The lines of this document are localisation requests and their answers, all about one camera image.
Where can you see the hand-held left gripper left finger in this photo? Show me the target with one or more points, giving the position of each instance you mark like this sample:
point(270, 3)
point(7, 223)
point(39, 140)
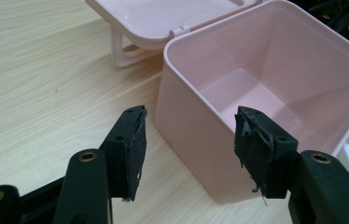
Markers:
point(129, 155)

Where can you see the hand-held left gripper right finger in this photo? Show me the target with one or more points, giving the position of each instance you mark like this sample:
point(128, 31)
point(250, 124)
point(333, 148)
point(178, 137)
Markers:
point(266, 155)

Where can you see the pink plastic storage box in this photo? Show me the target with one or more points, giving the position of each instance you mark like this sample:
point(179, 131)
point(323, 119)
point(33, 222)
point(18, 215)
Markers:
point(194, 130)

